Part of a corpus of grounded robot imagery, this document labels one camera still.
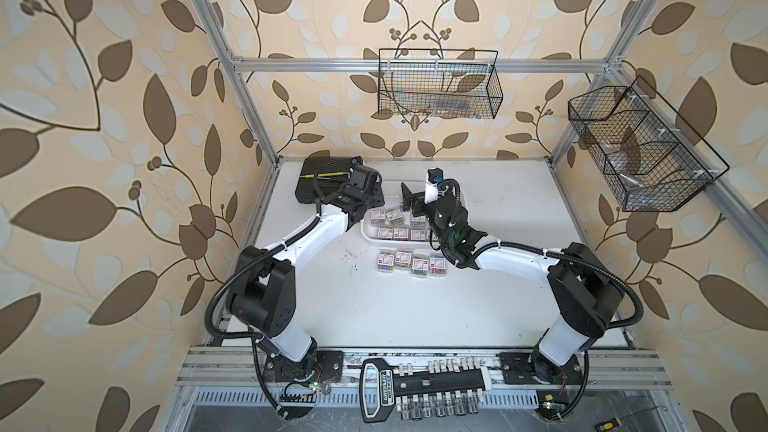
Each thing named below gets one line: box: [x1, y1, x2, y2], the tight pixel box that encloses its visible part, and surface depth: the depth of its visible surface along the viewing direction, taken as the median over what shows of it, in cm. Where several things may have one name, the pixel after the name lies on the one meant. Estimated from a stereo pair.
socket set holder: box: [359, 358, 492, 423], surface depth 72 cm
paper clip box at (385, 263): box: [377, 248, 396, 273], surface depth 93 cm
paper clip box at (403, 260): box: [394, 250, 412, 271], surface depth 93 cm
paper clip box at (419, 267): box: [410, 256, 429, 279], surface depth 93 cm
